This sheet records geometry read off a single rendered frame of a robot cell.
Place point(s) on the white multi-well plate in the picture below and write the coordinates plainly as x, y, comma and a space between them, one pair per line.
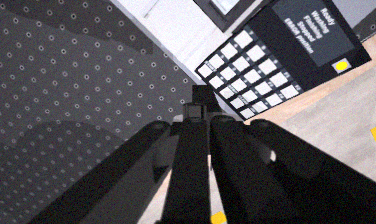
225, 5

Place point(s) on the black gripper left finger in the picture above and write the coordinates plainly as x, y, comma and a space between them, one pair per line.
120, 188

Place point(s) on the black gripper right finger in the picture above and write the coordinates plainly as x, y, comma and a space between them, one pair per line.
320, 187

